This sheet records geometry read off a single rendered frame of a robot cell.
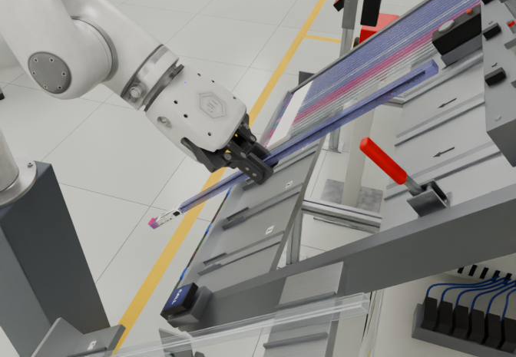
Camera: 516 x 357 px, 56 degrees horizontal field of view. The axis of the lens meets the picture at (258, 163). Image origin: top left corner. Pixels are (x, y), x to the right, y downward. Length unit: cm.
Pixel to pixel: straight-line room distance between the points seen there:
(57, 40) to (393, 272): 42
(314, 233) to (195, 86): 133
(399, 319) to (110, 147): 170
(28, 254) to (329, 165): 138
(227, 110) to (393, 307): 52
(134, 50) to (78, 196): 158
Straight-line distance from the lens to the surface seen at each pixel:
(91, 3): 60
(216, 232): 89
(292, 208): 75
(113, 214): 200
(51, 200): 119
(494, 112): 49
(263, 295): 65
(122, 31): 59
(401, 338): 92
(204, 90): 61
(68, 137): 247
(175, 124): 57
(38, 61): 54
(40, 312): 131
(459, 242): 51
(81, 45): 53
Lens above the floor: 139
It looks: 40 degrees down
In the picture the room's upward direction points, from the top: straight up
